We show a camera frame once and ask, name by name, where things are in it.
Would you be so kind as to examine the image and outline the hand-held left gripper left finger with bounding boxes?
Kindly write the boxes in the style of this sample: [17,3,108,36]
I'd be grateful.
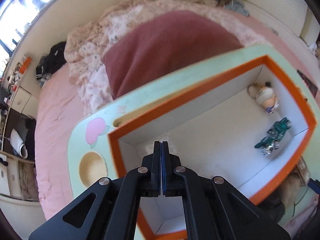
[28,141,163,240]

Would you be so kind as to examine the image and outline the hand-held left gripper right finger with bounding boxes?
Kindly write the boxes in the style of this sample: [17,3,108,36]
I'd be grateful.
[162,141,292,240]

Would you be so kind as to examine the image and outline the orange cardboard box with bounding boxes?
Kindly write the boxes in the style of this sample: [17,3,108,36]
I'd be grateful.
[108,54,316,240]

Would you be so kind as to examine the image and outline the brown fluffy pompom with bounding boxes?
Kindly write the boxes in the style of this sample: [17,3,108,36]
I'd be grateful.
[282,177,310,205]

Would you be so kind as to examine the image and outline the maroon pillow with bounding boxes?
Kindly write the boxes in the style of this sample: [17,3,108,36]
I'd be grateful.
[102,10,244,99]

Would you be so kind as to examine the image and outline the pink bedsheet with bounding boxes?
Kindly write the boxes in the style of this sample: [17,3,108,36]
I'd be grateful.
[34,12,320,220]

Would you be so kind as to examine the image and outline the small doll figurine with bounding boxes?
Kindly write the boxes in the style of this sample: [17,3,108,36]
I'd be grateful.
[247,81,280,115]

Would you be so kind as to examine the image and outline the floral pink quilt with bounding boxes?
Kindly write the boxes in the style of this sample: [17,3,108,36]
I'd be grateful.
[64,0,270,115]

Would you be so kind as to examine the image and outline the white roll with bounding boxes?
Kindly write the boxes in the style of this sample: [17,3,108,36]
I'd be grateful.
[10,129,28,158]

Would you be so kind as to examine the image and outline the white drawer cabinet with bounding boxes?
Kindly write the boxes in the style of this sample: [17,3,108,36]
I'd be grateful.
[10,86,39,118]

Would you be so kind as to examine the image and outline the black clothes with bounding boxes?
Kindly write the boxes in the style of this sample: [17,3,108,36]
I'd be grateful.
[36,41,67,87]

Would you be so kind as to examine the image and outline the small orange box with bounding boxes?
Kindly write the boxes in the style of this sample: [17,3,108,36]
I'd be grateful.
[19,57,32,73]

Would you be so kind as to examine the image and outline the light blue cloth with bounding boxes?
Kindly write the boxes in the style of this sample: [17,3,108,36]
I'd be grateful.
[224,0,250,17]

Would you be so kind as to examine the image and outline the white ribbed headboard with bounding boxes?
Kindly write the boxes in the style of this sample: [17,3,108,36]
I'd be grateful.
[235,0,320,45]

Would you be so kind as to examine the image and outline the window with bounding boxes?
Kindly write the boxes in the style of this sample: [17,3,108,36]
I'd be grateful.
[0,0,73,55]

